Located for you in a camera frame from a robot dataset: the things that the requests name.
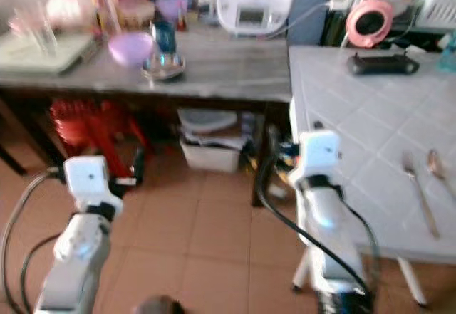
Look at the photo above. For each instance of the purple plastic bowl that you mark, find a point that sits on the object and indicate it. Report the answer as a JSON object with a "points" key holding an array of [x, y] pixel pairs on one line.
{"points": [[130, 48]]}

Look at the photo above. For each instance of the flat black device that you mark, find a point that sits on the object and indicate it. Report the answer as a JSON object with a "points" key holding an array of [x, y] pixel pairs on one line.
{"points": [[383, 64]]}

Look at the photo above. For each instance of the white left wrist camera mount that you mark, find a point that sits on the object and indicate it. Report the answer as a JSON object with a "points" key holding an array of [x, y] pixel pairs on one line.
{"points": [[89, 179]]}

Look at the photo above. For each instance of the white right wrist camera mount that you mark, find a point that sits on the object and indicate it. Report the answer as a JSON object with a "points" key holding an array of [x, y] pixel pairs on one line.
{"points": [[319, 150]]}

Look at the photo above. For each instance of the pale green tray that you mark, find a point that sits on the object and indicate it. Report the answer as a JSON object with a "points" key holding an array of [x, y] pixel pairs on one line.
{"points": [[43, 50]]}

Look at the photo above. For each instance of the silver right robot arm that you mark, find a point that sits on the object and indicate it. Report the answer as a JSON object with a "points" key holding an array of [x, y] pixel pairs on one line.
{"points": [[328, 228]]}

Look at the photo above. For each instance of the small purple cup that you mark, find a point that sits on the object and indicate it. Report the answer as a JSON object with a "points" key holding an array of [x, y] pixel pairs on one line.
{"points": [[171, 6]]}

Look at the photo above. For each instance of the white plastic storage box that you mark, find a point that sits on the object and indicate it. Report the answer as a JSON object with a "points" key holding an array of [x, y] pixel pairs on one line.
{"points": [[210, 150]]}

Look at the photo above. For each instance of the white kitchen machine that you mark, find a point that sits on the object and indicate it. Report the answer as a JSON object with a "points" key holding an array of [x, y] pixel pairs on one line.
{"points": [[256, 4]]}

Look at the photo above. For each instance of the turquoise bottle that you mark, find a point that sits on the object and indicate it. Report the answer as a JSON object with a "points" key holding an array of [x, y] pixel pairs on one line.
{"points": [[451, 52]]}

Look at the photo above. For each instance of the silver fork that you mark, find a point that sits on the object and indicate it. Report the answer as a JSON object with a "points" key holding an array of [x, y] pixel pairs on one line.
{"points": [[422, 200]]}

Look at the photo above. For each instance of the white tiled table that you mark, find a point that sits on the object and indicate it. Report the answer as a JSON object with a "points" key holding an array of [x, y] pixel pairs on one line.
{"points": [[377, 129]]}

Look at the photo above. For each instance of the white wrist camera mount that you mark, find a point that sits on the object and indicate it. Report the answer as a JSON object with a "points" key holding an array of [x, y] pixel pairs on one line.
{"points": [[319, 150], [89, 179]]}

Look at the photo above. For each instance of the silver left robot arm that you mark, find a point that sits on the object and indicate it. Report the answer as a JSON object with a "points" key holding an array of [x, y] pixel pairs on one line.
{"points": [[80, 257]]}

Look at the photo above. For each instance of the dark wooden grey-topped table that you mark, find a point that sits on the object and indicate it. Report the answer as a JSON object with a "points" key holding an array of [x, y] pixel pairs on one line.
{"points": [[228, 72]]}

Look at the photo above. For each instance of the dark robot foot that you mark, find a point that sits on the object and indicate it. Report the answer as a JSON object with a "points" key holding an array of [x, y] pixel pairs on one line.
{"points": [[162, 305]]}

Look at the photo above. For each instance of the dark blue cup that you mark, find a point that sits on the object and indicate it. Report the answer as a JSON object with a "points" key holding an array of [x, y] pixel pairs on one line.
{"points": [[164, 38]]}

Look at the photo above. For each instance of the red plastic stools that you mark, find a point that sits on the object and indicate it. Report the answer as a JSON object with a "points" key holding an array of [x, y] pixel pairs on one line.
{"points": [[89, 125]]}

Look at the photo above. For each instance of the shiny steel bowl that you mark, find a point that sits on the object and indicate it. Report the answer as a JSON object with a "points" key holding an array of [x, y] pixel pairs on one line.
{"points": [[164, 67]]}

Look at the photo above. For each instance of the silver spoon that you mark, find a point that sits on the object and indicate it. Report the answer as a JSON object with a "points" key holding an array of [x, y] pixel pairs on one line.
{"points": [[438, 164]]}

